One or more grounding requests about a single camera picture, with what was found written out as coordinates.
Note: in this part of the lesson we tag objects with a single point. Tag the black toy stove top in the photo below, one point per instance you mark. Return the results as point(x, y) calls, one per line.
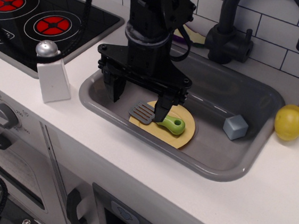
point(27, 22)

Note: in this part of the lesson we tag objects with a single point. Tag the grey sink basin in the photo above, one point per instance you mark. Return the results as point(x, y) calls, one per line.
point(216, 94)

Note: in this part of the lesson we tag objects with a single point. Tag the grey oven knob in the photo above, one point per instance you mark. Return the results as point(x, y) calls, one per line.
point(8, 119)

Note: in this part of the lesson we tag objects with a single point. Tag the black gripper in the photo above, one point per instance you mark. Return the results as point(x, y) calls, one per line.
point(146, 66)

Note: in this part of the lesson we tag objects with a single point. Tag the white salt shaker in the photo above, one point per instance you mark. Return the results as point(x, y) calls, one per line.
point(54, 82)

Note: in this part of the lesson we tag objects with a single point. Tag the grey blue cube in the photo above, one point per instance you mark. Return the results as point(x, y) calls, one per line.
point(235, 127)

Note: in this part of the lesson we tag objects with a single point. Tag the green handled grey spatula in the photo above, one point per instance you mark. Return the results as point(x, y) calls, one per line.
point(144, 113)

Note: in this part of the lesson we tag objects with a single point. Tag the yellow lemon toy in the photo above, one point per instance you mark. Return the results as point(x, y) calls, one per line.
point(287, 122)

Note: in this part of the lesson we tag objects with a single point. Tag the dark grey cabinet handle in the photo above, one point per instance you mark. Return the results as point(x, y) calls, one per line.
point(73, 200)

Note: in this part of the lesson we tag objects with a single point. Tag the yellow plate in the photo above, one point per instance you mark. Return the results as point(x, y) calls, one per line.
point(177, 141)

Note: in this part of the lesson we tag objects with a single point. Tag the dark grey faucet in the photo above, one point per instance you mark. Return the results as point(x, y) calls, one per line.
point(223, 42)

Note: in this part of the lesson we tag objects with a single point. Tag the grey dishwasher control panel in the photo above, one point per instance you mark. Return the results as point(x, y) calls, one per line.
point(111, 210)

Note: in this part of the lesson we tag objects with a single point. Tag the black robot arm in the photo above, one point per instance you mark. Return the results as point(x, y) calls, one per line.
point(153, 22)

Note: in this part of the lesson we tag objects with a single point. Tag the purple eggplant slice toy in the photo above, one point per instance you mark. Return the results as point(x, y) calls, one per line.
point(196, 38)

